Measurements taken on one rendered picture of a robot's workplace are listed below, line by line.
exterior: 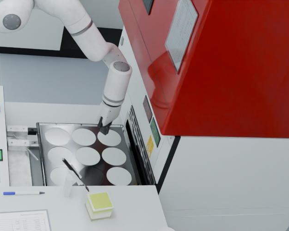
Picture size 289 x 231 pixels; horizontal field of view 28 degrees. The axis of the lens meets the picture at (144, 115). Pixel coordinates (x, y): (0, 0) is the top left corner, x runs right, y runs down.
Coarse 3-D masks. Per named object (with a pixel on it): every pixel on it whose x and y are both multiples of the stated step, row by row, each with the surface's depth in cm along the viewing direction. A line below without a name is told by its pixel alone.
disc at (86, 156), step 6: (78, 150) 228; (84, 150) 229; (90, 150) 229; (78, 156) 225; (84, 156) 226; (90, 156) 227; (96, 156) 228; (84, 162) 224; (90, 162) 225; (96, 162) 225
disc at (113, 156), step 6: (108, 150) 232; (114, 150) 233; (120, 150) 234; (102, 156) 229; (108, 156) 229; (114, 156) 230; (120, 156) 231; (108, 162) 227; (114, 162) 228; (120, 162) 228
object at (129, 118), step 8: (128, 112) 246; (128, 120) 245; (128, 128) 249; (128, 136) 245; (136, 136) 236; (128, 144) 244; (136, 144) 234; (136, 160) 235; (144, 160) 226; (136, 168) 233; (144, 168) 223; (144, 176) 223; (144, 184) 227
